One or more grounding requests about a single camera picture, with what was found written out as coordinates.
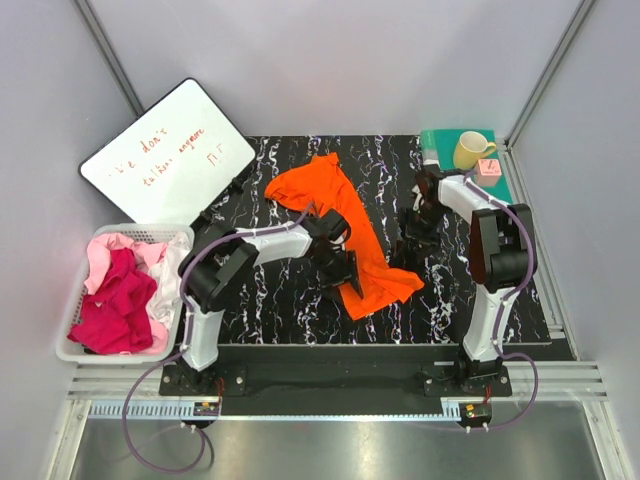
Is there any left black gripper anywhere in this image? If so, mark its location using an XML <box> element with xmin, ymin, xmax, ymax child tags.
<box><xmin>310</xmin><ymin>249</ymin><xmax>362</xmax><ymax>307</ymax></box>

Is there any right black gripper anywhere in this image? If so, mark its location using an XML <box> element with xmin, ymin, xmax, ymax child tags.
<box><xmin>394</xmin><ymin>203</ymin><xmax>449</xmax><ymax>263</ymax></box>

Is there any orange t shirt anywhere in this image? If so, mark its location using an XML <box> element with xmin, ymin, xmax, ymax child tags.
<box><xmin>265</xmin><ymin>153</ymin><xmax>424</xmax><ymax>321</ymax></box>

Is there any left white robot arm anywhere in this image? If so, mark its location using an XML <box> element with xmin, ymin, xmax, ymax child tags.
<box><xmin>178</xmin><ymin>209</ymin><xmax>364</xmax><ymax>396</ymax></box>

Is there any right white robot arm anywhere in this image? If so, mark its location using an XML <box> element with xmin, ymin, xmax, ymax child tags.
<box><xmin>392</xmin><ymin>165</ymin><xmax>537</xmax><ymax>397</ymax></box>

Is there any green book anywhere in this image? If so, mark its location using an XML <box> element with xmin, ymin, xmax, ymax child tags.
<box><xmin>419</xmin><ymin>129</ymin><xmax>513</xmax><ymax>203</ymax></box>

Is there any pink cube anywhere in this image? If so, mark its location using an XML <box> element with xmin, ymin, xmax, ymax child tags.
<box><xmin>474</xmin><ymin>158</ymin><xmax>502</xmax><ymax>188</ymax></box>

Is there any yellow mug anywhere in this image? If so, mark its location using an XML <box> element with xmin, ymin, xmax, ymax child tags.
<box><xmin>453</xmin><ymin>131</ymin><xmax>496</xmax><ymax>170</ymax></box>

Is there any white t shirt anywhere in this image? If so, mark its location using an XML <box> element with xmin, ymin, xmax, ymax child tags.
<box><xmin>146</xmin><ymin>232</ymin><xmax>191</xmax><ymax>330</ymax></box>

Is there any light pink t shirt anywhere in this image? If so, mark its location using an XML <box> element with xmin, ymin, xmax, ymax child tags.
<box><xmin>84</xmin><ymin>233</ymin><xmax>168</xmax><ymax>294</ymax></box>

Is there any white whiteboard with red writing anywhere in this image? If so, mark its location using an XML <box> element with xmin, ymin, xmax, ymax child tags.
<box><xmin>79</xmin><ymin>78</ymin><xmax>256</xmax><ymax>225</ymax></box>

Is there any white plastic laundry basket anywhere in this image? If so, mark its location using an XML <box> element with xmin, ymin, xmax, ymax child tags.
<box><xmin>56</xmin><ymin>223</ymin><xmax>194</xmax><ymax>365</ymax></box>

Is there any magenta t shirt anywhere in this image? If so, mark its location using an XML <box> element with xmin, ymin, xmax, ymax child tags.
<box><xmin>67</xmin><ymin>248</ymin><xmax>157</xmax><ymax>355</ymax></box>

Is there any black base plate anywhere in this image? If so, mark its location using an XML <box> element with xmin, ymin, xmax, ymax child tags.
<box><xmin>159</xmin><ymin>344</ymin><xmax>512</xmax><ymax>398</ymax></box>

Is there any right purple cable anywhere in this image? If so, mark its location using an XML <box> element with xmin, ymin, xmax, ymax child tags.
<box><xmin>459</xmin><ymin>169</ymin><xmax>539</xmax><ymax>432</ymax></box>

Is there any purple cable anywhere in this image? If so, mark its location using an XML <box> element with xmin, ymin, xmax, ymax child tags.
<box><xmin>459</xmin><ymin>169</ymin><xmax>539</xmax><ymax>432</ymax></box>
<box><xmin>121</xmin><ymin>202</ymin><xmax>321</xmax><ymax>474</ymax></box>

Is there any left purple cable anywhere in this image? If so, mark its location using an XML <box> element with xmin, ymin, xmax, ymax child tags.
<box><xmin>121</xmin><ymin>202</ymin><xmax>321</xmax><ymax>474</ymax></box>

